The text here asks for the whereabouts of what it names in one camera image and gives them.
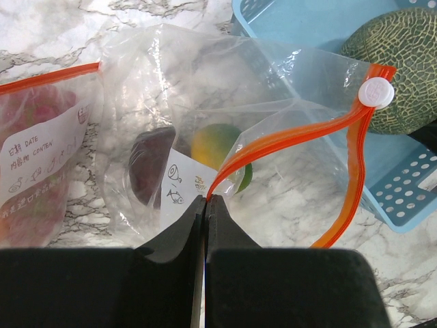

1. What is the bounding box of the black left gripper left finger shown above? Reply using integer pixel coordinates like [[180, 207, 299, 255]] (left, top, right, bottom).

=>
[[1, 197, 206, 327]]

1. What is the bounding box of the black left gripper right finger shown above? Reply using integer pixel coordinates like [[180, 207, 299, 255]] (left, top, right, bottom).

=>
[[205, 195, 390, 327]]

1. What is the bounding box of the dark red apple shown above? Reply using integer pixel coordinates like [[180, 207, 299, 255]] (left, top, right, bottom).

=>
[[129, 126, 175, 209]]

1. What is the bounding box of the yellow green citrus fruit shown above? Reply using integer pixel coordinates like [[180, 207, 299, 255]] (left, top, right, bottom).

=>
[[191, 123, 253, 195]]

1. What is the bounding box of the clear zip bag orange zipper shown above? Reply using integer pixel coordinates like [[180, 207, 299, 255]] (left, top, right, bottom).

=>
[[1, 63, 102, 249]]

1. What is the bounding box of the red grape bunch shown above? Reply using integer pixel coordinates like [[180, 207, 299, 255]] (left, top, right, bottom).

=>
[[1, 85, 77, 145]]

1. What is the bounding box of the green netted melon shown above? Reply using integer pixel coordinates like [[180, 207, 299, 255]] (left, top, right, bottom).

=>
[[339, 7, 436, 135]]

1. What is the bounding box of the light blue plastic basket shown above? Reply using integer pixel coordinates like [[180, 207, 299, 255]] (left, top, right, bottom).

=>
[[231, 1, 436, 233]]

